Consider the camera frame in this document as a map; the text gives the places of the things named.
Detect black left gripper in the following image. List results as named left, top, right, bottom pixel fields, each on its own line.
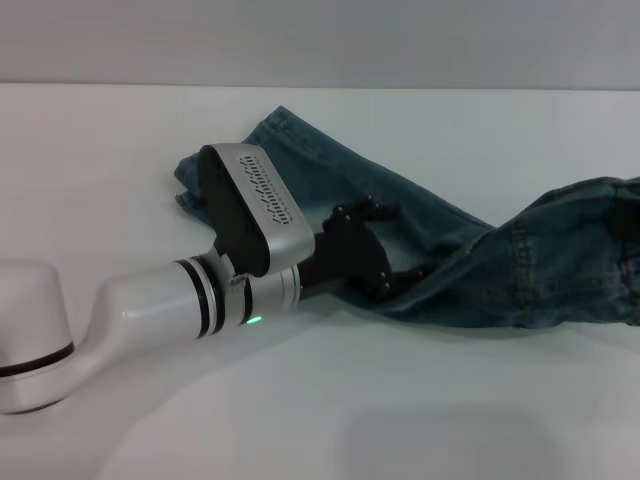
left=298, top=194, right=432, bottom=302

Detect blue denim shorts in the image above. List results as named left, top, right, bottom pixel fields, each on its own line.
left=173, top=104, right=640, bottom=331

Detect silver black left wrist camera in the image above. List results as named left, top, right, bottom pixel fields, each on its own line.
left=196, top=143, right=317, bottom=278

